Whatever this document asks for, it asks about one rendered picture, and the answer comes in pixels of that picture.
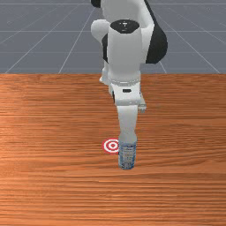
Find clear plastic bottle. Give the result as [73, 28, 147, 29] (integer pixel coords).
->
[117, 132, 138, 170]

